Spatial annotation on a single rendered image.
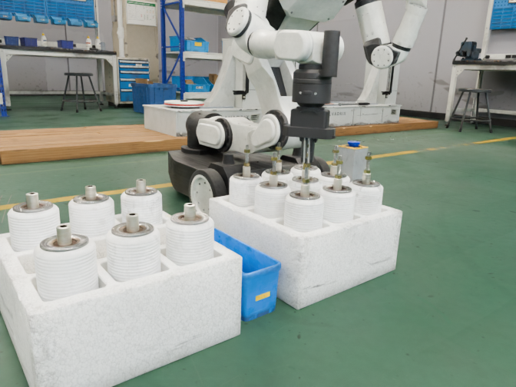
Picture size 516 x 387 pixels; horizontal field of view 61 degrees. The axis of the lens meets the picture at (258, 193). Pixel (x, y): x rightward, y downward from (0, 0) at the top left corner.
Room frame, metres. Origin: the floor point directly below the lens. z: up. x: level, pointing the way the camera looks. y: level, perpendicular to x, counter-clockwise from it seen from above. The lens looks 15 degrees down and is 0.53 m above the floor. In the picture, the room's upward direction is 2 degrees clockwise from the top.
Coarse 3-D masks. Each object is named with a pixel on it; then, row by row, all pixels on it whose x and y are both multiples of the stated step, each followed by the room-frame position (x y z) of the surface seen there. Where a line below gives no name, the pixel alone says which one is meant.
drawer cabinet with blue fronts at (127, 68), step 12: (120, 60) 6.26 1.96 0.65; (132, 60) 6.40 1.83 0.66; (144, 60) 6.50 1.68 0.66; (108, 72) 6.55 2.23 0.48; (120, 72) 6.24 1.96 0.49; (132, 72) 6.35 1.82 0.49; (144, 72) 6.46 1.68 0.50; (108, 84) 6.57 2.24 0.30; (120, 84) 6.26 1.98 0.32; (108, 96) 6.59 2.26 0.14; (120, 96) 6.27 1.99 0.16; (132, 96) 6.36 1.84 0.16
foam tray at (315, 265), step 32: (224, 224) 1.16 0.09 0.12; (256, 224) 1.04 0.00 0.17; (352, 224) 1.03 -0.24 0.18; (384, 224) 1.11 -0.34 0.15; (288, 256) 0.95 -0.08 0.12; (320, 256) 0.96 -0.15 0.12; (352, 256) 1.03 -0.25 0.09; (384, 256) 1.12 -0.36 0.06; (288, 288) 0.94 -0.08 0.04; (320, 288) 0.96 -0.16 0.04
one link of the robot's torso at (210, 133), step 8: (200, 120) 1.91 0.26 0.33; (208, 120) 1.87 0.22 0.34; (200, 128) 1.89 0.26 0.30; (208, 128) 1.84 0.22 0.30; (216, 128) 1.79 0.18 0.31; (200, 136) 1.89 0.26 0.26; (208, 136) 1.84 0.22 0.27; (216, 136) 1.79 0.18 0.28; (224, 136) 1.77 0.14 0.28; (208, 144) 1.86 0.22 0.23; (216, 144) 1.80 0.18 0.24
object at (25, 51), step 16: (0, 0) 5.96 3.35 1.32; (16, 0) 6.08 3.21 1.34; (32, 0) 6.19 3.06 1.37; (48, 0) 6.32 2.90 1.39; (64, 0) 6.45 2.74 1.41; (96, 0) 6.71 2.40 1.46; (32, 16) 6.18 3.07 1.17; (48, 16) 6.31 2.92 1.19; (64, 16) 6.43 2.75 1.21; (80, 16) 6.57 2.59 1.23; (96, 16) 6.69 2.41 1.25; (96, 32) 6.69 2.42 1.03; (0, 48) 5.38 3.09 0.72; (16, 48) 5.47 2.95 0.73; (32, 48) 5.58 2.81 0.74; (48, 48) 5.69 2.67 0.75; (64, 48) 5.81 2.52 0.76; (112, 64) 6.20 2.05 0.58
